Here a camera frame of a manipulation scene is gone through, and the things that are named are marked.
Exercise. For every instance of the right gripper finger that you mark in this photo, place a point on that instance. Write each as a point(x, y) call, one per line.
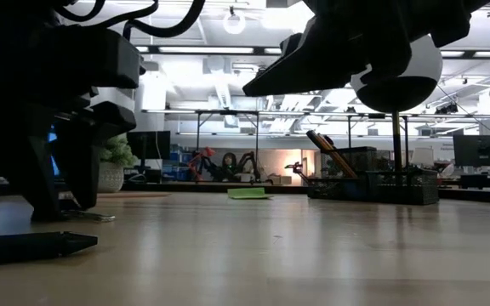
point(313, 64)
point(389, 66)

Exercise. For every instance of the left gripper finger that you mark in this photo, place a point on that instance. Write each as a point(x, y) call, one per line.
point(38, 178)
point(83, 161)

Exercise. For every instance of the black binder clip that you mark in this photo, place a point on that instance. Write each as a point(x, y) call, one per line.
point(96, 217)

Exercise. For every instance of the green sticky note pad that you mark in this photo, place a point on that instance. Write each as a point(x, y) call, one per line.
point(249, 193)

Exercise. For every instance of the black background robot arm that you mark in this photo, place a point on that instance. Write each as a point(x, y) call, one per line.
point(249, 163)

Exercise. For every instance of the red background robot arm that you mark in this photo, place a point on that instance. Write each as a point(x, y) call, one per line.
point(198, 161)

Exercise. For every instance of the small black background robot arm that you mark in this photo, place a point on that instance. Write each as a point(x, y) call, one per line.
point(296, 168)

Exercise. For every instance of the black mesh desk organizer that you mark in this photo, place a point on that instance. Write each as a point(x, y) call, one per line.
point(398, 191)

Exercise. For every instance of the large glass window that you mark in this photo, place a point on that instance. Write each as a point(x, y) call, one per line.
point(53, 161)

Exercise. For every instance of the green plant in patterned pot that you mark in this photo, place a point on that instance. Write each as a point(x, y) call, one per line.
point(119, 170)

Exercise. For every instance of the white globe lamp black base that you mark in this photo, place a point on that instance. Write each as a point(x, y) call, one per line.
point(428, 59)

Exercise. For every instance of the black ceiling spotlight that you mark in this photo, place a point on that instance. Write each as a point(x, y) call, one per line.
point(261, 70)

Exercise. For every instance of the dark computer monitor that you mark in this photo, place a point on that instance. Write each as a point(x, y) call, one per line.
point(153, 144)
point(481, 151)

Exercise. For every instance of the blue storage bins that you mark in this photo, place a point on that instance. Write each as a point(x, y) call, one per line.
point(177, 172)

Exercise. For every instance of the cardboard boxes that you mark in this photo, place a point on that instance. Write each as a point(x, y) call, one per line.
point(279, 179)

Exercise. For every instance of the person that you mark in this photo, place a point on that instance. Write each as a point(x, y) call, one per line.
point(230, 168)

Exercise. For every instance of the black aluminium table frame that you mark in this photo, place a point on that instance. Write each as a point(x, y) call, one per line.
point(185, 187)

